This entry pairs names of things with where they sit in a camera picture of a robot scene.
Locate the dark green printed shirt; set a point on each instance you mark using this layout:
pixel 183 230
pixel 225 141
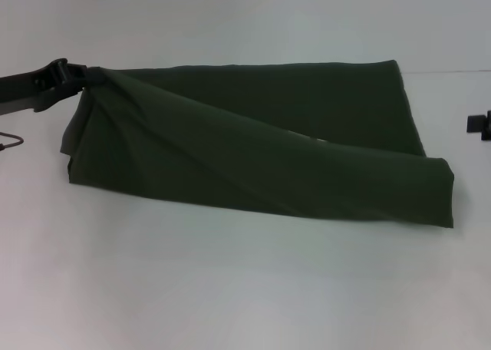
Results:
pixel 268 142

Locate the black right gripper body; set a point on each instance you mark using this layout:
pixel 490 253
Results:
pixel 488 125

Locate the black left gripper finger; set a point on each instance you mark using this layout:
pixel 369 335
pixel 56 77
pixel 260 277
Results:
pixel 53 98
pixel 73 73

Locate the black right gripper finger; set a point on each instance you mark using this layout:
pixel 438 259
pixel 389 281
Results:
pixel 475 123

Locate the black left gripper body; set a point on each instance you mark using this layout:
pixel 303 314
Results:
pixel 17 89

